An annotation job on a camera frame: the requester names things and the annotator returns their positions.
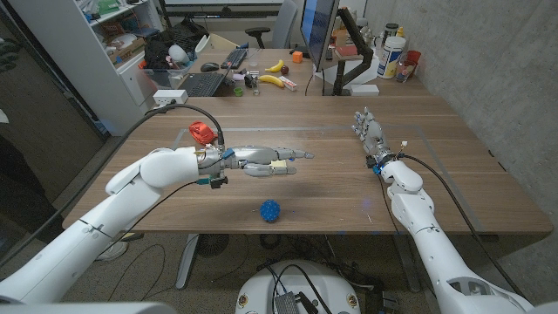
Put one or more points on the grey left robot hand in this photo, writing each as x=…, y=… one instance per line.
x=257, y=153

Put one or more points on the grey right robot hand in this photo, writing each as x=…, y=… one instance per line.
x=374, y=135

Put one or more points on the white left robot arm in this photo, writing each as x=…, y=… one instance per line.
x=109, y=209

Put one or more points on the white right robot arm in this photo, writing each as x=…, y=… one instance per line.
x=431, y=244

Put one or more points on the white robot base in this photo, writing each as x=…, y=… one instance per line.
x=261, y=292

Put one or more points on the yellow sponge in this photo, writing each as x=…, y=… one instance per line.
x=279, y=164

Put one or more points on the blue spiky stress ball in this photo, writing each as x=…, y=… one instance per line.
x=270, y=210

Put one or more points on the white flat box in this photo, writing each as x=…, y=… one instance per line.
x=364, y=90

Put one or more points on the small green cup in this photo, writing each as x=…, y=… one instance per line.
x=238, y=92

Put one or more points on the clear glass cup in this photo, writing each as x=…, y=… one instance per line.
x=404, y=72

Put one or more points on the small black clip gadget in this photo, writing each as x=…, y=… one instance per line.
x=250, y=80

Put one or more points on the long yellow banana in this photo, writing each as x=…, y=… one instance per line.
x=271, y=79

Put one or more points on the red white toothpaste box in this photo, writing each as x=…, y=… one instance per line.
x=287, y=83

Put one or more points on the white wipes canister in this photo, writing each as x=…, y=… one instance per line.
x=390, y=59

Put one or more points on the dark red plum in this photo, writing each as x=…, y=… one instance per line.
x=284, y=70

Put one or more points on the small curved yellow banana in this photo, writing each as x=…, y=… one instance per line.
x=276, y=67

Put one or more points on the red cup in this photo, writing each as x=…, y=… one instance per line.
x=414, y=56

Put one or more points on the black keyboard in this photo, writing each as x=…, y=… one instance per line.
x=234, y=57
x=202, y=84

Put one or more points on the black computer mouse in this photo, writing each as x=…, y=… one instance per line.
x=209, y=66

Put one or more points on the round black floor fan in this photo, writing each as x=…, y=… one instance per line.
x=212, y=245

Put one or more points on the white power strip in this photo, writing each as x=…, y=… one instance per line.
x=170, y=97

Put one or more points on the orange cube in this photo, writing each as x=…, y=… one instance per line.
x=297, y=57

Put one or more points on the dark lidded jar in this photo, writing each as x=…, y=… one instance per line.
x=390, y=30

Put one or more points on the black computer monitor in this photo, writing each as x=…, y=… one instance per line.
x=318, y=30

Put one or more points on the clear plastic bin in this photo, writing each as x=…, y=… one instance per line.
x=163, y=78

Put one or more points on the grey table leg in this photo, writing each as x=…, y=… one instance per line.
x=187, y=261
x=407, y=264

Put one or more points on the grey office chair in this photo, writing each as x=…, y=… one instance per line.
x=283, y=24

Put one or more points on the black bag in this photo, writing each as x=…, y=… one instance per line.
x=183, y=37

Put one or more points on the cardboard box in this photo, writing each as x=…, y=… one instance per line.
x=128, y=51

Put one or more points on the white shoe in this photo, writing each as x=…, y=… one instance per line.
x=114, y=250

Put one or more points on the white shelf cabinet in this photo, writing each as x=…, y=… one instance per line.
x=83, y=65

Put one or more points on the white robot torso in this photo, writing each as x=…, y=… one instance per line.
x=87, y=309

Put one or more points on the person in dark clothes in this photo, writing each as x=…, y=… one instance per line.
x=17, y=196

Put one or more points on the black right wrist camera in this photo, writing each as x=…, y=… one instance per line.
x=371, y=162

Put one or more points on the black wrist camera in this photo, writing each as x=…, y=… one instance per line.
x=371, y=162
x=219, y=182

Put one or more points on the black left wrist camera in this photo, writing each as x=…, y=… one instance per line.
x=219, y=182

